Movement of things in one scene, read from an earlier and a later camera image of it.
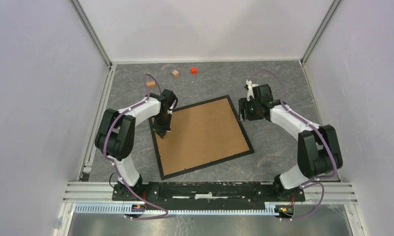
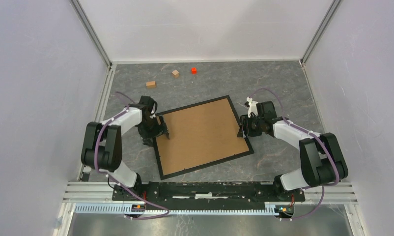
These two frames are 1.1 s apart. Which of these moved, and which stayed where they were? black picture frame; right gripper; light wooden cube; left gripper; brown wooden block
Moved: right gripper; left gripper
Stayed: brown wooden block; black picture frame; light wooden cube
